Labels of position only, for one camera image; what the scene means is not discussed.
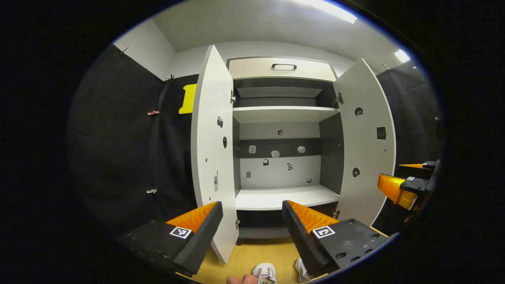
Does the white cabinet shelf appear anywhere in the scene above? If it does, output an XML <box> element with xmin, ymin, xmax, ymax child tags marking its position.
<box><xmin>233</xmin><ymin>106</ymin><xmax>340</xmax><ymax>123</ymax></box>
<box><xmin>235</xmin><ymin>183</ymin><xmax>340</xmax><ymax>211</ymax></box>

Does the black backdrop cloth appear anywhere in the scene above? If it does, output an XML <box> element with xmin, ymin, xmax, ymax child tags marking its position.
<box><xmin>66</xmin><ymin>43</ymin><xmax>445</xmax><ymax>241</ymax></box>

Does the white cabinet drawer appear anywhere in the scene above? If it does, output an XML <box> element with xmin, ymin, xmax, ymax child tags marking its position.
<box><xmin>228</xmin><ymin>58</ymin><xmax>337</xmax><ymax>82</ymax></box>

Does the white canvas shoe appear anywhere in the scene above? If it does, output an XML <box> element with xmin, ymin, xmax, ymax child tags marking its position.
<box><xmin>294</xmin><ymin>258</ymin><xmax>314</xmax><ymax>283</ymax></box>
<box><xmin>252</xmin><ymin>263</ymin><xmax>277</xmax><ymax>284</ymax></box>

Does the white grey shoe cabinet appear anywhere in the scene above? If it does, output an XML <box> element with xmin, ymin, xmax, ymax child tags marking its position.
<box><xmin>227</xmin><ymin>56</ymin><xmax>344</xmax><ymax>242</ymax></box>

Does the white shoe cabinet door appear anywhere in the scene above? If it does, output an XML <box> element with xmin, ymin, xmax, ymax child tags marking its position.
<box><xmin>191</xmin><ymin>45</ymin><xmax>240</xmax><ymax>265</ymax></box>
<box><xmin>333</xmin><ymin>58</ymin><xmax>397</xmax><ymax>227</ymax></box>

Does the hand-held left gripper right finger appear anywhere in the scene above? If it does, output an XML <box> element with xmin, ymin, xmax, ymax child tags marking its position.
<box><xmin>281</xmin><ymin>200</ymin><xmax>400</xmax><ymax>277</ymax></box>

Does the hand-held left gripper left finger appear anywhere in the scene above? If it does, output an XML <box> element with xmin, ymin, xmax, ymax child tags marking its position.
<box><xmin>114</xmin><ymin>201</ymin><xmax>224</xmax><ymax>277</ymax></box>

